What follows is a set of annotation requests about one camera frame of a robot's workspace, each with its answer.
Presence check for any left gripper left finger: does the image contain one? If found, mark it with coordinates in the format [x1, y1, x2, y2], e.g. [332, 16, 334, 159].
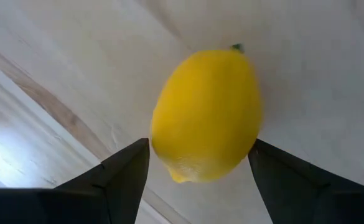
[0, 138, 151, 224]

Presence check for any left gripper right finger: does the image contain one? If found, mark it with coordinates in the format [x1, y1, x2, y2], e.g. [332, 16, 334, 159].
[248, 139, 364, 224]

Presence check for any bright yellow lemon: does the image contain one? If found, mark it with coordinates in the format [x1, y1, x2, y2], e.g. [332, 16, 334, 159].
[150, 43, 263, 184]

